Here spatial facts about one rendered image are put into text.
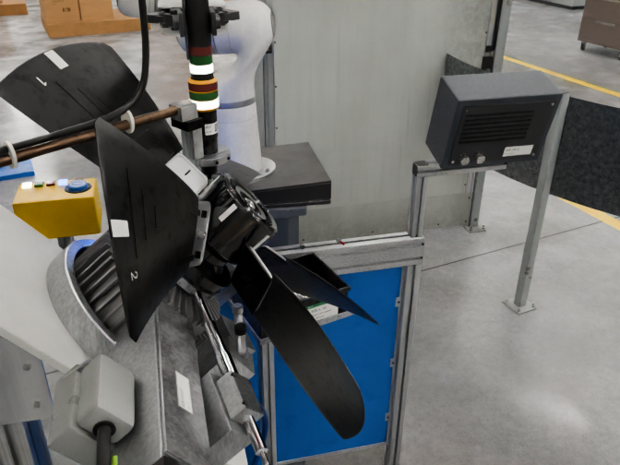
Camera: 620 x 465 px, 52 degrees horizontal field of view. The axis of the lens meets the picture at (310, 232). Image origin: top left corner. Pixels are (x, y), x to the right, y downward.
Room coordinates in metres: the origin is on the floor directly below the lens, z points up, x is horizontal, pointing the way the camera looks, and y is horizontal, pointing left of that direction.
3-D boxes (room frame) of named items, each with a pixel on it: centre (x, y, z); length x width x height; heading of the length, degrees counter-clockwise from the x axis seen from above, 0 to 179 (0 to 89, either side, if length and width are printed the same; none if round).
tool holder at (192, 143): (0.92, 0.17, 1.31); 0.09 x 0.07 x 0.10; 139
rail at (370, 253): (1.30, 0.15, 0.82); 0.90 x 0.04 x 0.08; 104
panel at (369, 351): (1.30, 0.15, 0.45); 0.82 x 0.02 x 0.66; 104
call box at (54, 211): (1.21, 0.54, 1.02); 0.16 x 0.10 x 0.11; 104
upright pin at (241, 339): (0.82, 0.11, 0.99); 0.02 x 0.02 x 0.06
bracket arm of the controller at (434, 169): (1.43, -0.36, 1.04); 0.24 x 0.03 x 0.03; 104
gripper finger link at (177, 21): (0.93, 0.20, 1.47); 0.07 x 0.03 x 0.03; 14
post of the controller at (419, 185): (1.41, -0.27, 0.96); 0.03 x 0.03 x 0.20; 14
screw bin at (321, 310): (1.16, 0.05, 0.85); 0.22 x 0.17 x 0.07; 119
